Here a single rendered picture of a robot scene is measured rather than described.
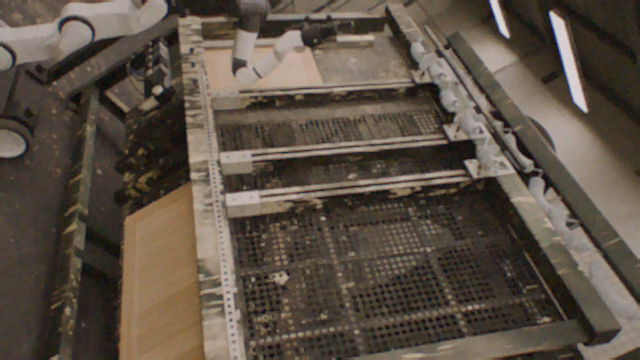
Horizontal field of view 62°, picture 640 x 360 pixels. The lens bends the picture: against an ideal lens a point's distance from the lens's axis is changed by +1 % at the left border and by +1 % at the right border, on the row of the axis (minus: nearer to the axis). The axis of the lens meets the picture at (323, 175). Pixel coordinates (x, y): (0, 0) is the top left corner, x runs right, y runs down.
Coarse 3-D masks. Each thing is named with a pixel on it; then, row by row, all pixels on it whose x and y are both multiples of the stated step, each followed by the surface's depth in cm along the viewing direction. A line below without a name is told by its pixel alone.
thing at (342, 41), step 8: (232, 40) 286; (256, 40) 288; (264, 40) 289; (272, 40) 290; (344, 40) 297; (352, 40) 298; (360, 40) 299; (368, 40) 300; (208, 48) 281; (216, 48) 282; (224, 48) 283
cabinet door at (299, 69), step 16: (256, 48) 286; (272, 48) 288; (208, 64) 272; (224, 64) 273; (288, 64) 279; (304, 64) 280; (208, 80) 262; (224, 80) 263; (272, 80) 267; (288, 80) 269; (304, 80) 270; (320, 80) 271
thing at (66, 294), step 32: (96, 96) 303; (128, 128) 307; (160, 128) 291; (256, 128) 354; (128, 160) 277; (160, 160) 274; (128, 192) 262; (160, 192) 259; (64, 224) 238; (256, 224) 277; (64, 256) 224; (64, 288) 212; (64, 320) 202; (64, 352) 195
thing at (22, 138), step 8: (0, 120) 227; (8, 120) 228; (0, 128) 225; (8, 128) 226; (16, 128) 228; (24, 128) 232; (0, 136) 230; (8, 136) 230; (16, 136) 231; (24, 136) 231; (0, 144) 232; (8, 144) 233; (16, 144) 234; (24, 144) 234; (0, 152) 235; (8, 152) 236; (16, 152) 236; (24, 152) 237
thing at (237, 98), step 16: (400, 80) 268; (416, 80) 263; (224, 96) 245; (240, 96) 247; (256, 96) 248; (272, 96) 250; (288, 96) 253; (304, 96) 255; (320, 96) 257; (336, 96) 259; (352, 96) 262; (368, 96) 264; (384, 96) 266; (400, 96) 269
